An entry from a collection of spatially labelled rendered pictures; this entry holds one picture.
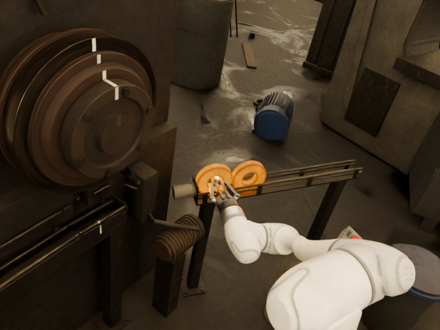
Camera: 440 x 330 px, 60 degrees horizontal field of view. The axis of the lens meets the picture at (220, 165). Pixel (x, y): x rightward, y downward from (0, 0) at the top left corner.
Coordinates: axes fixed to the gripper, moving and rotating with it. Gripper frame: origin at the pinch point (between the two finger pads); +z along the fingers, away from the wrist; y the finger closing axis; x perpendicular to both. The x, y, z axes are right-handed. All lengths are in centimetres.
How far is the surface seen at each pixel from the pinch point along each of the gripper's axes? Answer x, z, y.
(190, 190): -4.5, -2.1, -10.4
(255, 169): 3.6, -1.3, 17.0
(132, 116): 42, -18, -37
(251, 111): -83, 179, 106
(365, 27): 17, 146, 171
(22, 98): 52, -26, -63
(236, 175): 1.5, -1.4, 8.5
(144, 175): 6.8, -3.6, -30.1
